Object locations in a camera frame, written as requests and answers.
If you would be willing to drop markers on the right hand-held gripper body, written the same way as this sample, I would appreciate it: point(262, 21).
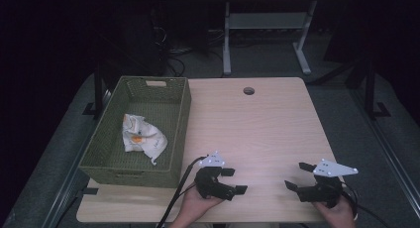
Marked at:
point(325, 191)

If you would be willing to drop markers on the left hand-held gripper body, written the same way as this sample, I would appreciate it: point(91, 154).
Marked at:
point(206, 183)

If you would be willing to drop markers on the person's left hand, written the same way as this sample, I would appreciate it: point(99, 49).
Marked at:
point(194, 208)

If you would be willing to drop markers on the person's right hand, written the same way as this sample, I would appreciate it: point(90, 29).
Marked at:
point(340, 216)

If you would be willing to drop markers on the crumpled white cloth bag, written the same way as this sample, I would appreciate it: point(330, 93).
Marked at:
point(143, 135)

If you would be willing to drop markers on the black metal stand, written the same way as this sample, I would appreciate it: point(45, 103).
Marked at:
point(370, 89)
point(98, 92)

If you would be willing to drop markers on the green woven basket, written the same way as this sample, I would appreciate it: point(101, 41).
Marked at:
point(109, 155)

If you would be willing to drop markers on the black tape strip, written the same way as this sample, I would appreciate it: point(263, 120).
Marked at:
point(89, 191)

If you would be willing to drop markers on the grey metal floor rail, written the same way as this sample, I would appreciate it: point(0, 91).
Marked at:
point(389, 148)
point(71, 178)

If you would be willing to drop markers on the white metal desk frame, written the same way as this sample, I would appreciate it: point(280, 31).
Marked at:
point(264, 20)

